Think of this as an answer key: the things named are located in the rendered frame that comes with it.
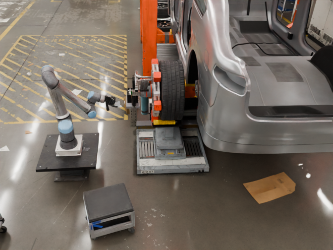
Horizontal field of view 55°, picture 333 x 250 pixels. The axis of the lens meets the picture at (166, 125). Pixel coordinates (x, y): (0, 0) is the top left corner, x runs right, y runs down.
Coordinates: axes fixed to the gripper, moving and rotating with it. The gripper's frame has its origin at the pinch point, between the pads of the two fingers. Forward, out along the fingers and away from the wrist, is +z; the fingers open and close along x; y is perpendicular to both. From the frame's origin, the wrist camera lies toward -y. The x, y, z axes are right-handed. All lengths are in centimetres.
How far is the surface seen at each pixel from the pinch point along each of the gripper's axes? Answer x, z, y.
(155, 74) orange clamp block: -17, 14, 57
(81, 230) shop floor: -106, -12, -81
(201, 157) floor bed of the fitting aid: -28, 109, -16
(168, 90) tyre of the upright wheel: -26, 30, 50
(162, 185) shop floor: -59, 65, -45
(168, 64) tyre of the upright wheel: -1, 27, 66
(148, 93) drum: -2.8, 21.0, 27.4
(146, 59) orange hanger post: 44, 16, 46
